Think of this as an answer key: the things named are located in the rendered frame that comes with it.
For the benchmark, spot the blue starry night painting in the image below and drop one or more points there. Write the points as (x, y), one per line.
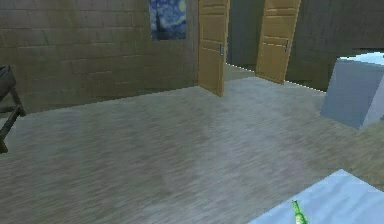
(167, 19)

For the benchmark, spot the pale blue grey cabinet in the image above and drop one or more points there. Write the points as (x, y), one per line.
(353, 93)

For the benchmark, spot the green glass bottle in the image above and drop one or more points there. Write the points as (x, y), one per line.
(299, 215)

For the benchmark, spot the pale blue table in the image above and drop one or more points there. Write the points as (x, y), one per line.
(336, 203)

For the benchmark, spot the light wooden room door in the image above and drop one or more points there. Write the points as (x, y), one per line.
(276, 40)
(212, 43)

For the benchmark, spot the dark wooden chair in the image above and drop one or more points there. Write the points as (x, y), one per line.
(7, 100)

